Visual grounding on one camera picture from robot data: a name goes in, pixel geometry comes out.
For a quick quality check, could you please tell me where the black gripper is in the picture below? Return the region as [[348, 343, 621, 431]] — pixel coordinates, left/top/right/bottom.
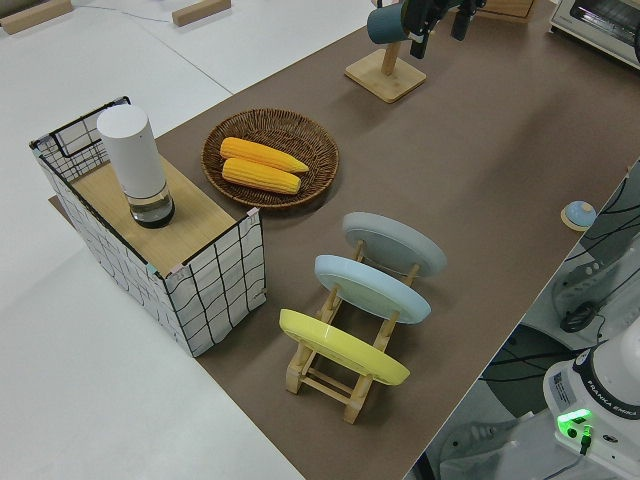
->
[[402, 0, 489, 60]]

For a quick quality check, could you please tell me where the gray plate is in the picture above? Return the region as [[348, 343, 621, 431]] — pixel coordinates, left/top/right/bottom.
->
[[342, 211, 448, 280]]

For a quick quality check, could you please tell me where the light blue plate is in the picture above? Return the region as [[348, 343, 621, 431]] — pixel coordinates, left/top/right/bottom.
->
[[313, 254, 432, 326]]

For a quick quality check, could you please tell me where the yellow plate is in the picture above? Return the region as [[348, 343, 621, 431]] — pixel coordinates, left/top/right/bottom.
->
[[278, 308, 412, 386]]

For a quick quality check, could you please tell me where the wooden plate rack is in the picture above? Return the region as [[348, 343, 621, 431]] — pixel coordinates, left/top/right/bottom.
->
[[285, 238, 421, 412]]

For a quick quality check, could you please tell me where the teal mug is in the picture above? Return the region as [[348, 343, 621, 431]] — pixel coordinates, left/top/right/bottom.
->
[[366, 0, 416, 45]]

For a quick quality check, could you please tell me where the small wooden block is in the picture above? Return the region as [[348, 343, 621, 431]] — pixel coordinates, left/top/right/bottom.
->
[[343, 37, 428, 105]]

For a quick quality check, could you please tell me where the brown table mat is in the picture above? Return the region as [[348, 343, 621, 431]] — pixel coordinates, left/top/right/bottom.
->
[[47, 0, 640, 480]]

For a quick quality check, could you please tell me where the white toaster oven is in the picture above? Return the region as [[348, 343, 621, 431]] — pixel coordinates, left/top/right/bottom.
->
[[548, 0, 640, 70]]

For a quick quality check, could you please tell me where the brown wicker basket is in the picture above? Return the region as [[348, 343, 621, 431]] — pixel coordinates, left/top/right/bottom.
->
[[201, 108, 341, 209]]

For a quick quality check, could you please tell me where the yellow corn cob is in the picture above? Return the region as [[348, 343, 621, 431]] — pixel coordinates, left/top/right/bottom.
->
[[219, 137, 310, 174], [221, 157, 302, 196]]

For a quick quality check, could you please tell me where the blue call bell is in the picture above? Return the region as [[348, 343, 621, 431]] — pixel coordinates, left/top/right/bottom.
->
[[559, 200, 596, 231]]

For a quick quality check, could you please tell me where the wooden basket lid board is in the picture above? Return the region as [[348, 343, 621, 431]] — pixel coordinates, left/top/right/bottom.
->
[[69, 158, 237, 266]]

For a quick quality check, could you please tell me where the white cylinder bottle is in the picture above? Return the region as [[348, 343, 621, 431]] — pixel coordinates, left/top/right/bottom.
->
[[96, 103, 177, 230]]

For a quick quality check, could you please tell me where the green lit plug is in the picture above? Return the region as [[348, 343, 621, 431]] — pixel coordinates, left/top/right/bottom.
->
[[577, 422, 596, 456]]

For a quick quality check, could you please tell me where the dark round base plate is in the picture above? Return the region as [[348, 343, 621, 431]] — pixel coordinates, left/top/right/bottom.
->
[[479, 324, 566, 426]]

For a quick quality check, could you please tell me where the wire basket with cloth liner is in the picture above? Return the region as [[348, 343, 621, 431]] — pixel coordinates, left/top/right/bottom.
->
[[28, 94, 266, 359]]

